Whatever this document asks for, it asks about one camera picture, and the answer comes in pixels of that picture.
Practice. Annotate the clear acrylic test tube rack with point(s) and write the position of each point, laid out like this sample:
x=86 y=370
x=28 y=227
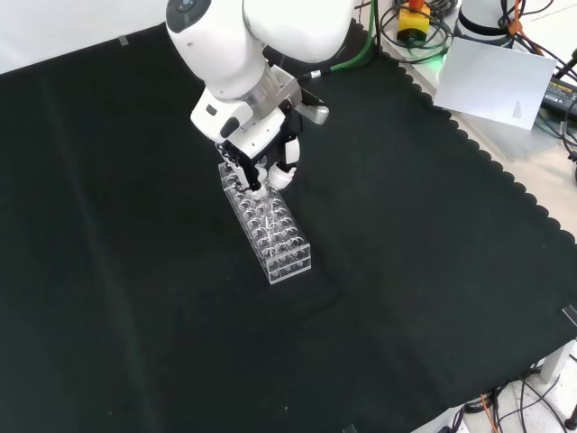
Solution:
x=284 y=257

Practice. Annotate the pale board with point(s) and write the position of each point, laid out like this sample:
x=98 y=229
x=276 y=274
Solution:
x=493 y=81

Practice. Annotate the clear tape piece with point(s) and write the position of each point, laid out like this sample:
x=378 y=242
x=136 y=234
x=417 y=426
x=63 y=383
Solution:
x=122 y=40
x=349 y=429
x=570 y=314

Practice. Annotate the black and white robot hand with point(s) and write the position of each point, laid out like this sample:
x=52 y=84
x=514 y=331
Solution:
x=263 y=135

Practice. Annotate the black power adapter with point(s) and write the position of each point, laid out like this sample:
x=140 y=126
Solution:
x=559 y=94

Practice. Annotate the white bench leg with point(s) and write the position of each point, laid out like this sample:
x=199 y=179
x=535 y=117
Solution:
x=556 y=363

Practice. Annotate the yellow stop button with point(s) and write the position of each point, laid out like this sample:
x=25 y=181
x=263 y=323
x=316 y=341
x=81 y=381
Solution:
x=414 y=20

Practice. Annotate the clear glass test tube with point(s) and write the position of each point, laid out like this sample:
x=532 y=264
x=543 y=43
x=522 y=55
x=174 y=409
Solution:
x=269 y=222

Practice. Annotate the black bench cloth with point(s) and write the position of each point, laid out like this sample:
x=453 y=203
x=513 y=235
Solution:
x=180 y=315

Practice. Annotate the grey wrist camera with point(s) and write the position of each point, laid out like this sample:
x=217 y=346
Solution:
x=315 y=110

